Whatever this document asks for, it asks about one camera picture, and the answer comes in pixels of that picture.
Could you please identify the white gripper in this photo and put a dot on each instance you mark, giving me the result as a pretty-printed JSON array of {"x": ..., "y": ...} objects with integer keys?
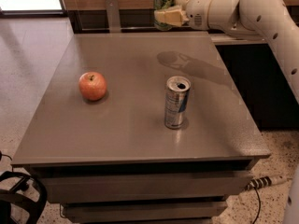
[{"x": 196, "y": 10}]

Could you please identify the green soda can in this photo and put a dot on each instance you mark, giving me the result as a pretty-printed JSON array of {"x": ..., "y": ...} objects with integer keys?
[{"x": 158, "y": 5}]

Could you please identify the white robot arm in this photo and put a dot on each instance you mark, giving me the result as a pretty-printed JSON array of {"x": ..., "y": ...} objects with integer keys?
[{"x": 268, "y": 20}]

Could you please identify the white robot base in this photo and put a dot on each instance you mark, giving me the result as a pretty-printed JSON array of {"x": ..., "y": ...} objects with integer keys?
[{"x": 291, "y": 214}]

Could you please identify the silver blue energy drink can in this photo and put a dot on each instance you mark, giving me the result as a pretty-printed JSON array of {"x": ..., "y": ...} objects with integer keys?
[{"x": 176, "y": 99}]

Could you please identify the red apple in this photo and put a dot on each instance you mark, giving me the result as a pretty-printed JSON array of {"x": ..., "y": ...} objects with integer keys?
[{"x": 92, "y": 86}]

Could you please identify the grey drawer cabinet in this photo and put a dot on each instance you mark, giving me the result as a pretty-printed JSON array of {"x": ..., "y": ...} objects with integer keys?
[{"x": 113, "y": 161}]

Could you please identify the black office chair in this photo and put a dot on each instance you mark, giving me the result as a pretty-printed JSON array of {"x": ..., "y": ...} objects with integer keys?
[{"x": 11, "y": 196}]

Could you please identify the left metal wall bracket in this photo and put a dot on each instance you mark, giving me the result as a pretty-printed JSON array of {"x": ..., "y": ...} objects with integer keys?
[{"x": 113, "y": 16}]

